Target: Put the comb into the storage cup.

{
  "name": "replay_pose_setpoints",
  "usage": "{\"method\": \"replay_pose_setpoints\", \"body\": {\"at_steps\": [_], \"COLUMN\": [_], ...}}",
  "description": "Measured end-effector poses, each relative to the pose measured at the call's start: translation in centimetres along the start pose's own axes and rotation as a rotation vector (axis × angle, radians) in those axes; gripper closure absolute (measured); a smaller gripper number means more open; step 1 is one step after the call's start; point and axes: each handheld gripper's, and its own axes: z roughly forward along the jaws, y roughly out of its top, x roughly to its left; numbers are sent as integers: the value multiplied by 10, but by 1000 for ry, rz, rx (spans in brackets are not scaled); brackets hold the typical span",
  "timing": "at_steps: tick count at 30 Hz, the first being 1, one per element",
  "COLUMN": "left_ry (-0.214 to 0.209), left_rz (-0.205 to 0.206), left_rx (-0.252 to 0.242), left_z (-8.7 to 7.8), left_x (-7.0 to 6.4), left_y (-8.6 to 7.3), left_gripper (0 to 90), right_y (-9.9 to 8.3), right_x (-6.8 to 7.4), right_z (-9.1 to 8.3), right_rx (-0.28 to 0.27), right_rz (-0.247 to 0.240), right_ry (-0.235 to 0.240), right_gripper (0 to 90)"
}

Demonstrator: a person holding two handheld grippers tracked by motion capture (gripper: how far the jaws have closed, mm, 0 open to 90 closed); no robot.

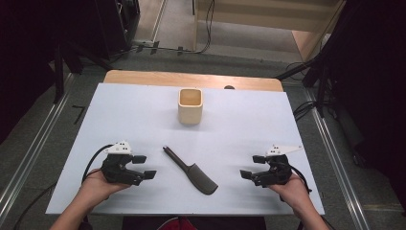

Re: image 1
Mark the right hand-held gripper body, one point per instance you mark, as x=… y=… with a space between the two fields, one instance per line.
x=278 y=171

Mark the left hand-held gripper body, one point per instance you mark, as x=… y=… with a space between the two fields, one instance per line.
x=116 y=169

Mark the beige square cup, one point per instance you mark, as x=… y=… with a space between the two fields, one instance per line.
x=190 y=115

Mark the person's right hand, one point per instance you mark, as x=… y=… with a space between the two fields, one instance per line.
x=295 y=193

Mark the person's left hand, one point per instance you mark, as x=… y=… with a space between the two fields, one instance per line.
x=95 y=188

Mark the white board sheet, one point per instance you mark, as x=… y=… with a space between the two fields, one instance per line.
x=239 y=127

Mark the person's lap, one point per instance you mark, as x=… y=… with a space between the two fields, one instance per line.
x=220 y=223

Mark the dark round knob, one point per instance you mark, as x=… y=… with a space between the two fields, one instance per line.
x=229 y=87

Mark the black metal stand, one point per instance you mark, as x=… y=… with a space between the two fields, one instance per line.
x=58 y=73
x=321 y=86

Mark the black cabinet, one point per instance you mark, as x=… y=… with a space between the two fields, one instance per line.
x=116 y=25

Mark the metal floor rail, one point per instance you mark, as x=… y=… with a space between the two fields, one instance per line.
x=30 y=159
x=335 y=159

